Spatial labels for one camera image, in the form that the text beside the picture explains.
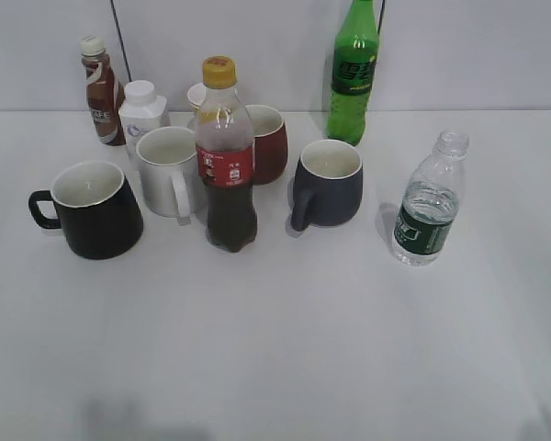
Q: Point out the clear cestbon water bottle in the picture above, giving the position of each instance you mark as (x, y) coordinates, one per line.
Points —
(431, 201)

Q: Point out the black mug white interior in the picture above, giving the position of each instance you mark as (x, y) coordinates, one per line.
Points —
(94, 206)

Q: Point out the dark blue-grey mug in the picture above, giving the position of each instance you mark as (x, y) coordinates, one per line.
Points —
(327, 186)

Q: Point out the dark red mug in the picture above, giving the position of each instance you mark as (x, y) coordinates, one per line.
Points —
(271, 147)

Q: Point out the cola bottle yellow cap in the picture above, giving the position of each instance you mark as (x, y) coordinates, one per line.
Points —
(225, 157)

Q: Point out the white ceramic mug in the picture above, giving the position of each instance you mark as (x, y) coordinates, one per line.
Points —
(167, 163)

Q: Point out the white milk bottle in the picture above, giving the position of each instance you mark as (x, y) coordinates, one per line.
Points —
(143, 110)

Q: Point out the green sprite bottle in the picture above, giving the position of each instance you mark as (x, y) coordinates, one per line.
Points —
(353, 68)

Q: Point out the brown nescafe coffee bottle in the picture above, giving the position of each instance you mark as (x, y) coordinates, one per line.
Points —
(104, 92)

